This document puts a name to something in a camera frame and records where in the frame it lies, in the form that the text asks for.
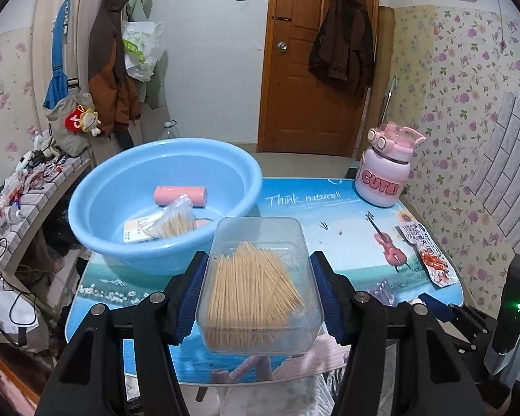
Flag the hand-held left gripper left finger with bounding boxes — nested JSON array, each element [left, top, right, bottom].
[[35, 251, 211, 416]]

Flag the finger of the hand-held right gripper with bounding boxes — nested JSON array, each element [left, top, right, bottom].
[[417, 293, 497, 339], [453, 333, 487, 356]]

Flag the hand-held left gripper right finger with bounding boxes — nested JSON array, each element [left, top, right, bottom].
[[310, 250, 488, 416]]

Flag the red white snack packet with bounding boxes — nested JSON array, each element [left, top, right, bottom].
[[394, 222, 459, 287]]

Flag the clear toothpick box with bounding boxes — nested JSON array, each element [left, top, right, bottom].
[[195, 217, 326, 354]]

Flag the cotton swab bag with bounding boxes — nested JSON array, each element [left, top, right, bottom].
[[149, 195, 198, 240]]

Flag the pale yellow white packet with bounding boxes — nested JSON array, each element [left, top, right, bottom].
[[123, 214, 165, 243]]

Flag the blue plastic basin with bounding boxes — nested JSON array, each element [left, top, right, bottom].
[[68, 138, 263, 276]]

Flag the scenic printed table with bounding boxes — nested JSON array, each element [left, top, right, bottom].
[[63, 177, 466, 386]]

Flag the person's patterned grey trousers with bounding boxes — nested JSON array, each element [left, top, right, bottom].
[[212, 368, 347, 416]]

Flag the pink roll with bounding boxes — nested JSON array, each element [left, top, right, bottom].
[[154, 185, 209, 206]]

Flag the pink white water bottle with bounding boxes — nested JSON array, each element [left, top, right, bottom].
[[354, 122, 427, 208]]

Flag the black bag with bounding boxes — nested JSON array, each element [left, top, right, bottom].
[[47, 212, 85, 256]]

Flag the white tiled shelf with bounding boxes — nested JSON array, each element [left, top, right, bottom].
[[0, 147, 92, 278]]

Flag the metal pole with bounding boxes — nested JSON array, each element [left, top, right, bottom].
[[380, 76, 397, 124]]

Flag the pile of small toiletries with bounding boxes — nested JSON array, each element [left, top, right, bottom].
[[0, 132, 85, 235]]

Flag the grey fabric bag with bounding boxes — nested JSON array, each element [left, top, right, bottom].
[[45, 91, 97, 157]]

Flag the brown wooden door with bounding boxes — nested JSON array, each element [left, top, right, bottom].
[[257, 0, 381, 157]]

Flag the red yellow plush toy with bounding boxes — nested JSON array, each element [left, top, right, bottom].
[[67, 105, 102, 137]]

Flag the tall tan board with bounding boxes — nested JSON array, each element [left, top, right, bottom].
[[362, 5, 395, 139]]

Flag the brown orange jacket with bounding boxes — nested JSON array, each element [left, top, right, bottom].
[[88, 0, 141, 137]]

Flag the dark brown jacket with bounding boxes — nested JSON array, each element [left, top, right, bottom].
[[309, 0, 375, 96]]

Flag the white green plastic bag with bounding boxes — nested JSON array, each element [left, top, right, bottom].
[[121, 21, 163, 82]]

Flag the blue hanging cloth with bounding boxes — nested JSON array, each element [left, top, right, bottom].
[[42, 0, 72, 111]]

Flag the grey brick wall sticker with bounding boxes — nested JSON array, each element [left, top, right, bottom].
[[466, 91, 520, 256]]

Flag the black power cable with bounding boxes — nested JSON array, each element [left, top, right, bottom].
[[0, 264, 40, 334]]

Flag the light wooden wall panel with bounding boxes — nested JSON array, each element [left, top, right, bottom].
[[31, 0, 109, 109]]

